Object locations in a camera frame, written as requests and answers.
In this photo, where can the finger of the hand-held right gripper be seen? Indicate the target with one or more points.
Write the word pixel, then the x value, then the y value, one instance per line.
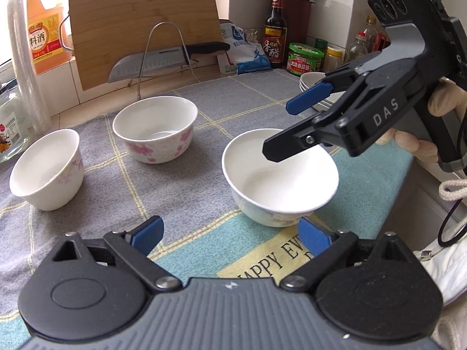
pixel 288 144
pixel 306 98

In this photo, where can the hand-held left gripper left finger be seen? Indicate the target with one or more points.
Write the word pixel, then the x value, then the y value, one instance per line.
pixel 147 233

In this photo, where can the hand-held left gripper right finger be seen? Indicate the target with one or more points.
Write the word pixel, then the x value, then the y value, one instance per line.
pixel 315 235

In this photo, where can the plain white bowl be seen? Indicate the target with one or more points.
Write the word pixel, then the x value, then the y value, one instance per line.
pixel 277 186

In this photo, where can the person's right hand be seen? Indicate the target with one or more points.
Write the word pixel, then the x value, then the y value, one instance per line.
pixel 445 98

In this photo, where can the green lidded sauce jar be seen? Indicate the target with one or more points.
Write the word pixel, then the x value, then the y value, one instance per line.
pixel 304 62

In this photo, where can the yellow lid spice jar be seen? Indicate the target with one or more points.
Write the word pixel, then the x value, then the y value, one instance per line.
pixel 334 58

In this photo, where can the clear bottle dark sauce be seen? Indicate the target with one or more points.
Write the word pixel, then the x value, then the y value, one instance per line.
pixel 371 32

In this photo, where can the grey checked table mat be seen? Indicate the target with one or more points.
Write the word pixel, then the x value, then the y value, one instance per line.
pixel 182 197

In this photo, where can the green lid spice jar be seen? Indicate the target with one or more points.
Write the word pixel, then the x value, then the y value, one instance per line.
pixel 321 43

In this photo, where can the red cap glass bottle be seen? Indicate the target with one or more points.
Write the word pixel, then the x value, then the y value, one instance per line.
pixel 355 49

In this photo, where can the dark vinegar bottle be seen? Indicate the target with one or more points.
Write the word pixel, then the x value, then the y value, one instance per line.
pixel 275 43

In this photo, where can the blue white salt bag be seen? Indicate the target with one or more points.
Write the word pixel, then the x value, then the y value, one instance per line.
pixel 248 56

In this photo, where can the dark red knife block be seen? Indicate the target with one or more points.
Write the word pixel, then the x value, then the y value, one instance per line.
pixel 301 22

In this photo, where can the bunch of binder clips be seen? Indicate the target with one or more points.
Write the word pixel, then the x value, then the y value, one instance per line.
pixel 252 36

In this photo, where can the pink flower print bowl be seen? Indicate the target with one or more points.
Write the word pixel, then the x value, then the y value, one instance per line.
pixel 153 142

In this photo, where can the faint flower print bowl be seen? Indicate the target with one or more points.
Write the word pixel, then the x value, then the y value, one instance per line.
pixel 43 182

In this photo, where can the white garment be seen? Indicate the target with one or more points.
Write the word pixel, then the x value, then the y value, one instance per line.
pixel 452 280

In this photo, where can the glass jar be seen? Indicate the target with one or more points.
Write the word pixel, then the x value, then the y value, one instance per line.
pixel 11 127

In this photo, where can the bamboo cutting board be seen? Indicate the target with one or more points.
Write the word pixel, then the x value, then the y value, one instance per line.
pixel 127 3

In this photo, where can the stack of clear plastic cups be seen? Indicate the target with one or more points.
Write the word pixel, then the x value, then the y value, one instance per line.
pixel 25 62

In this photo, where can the orange cooking wine jug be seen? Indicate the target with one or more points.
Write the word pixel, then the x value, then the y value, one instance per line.
pixel 45 32

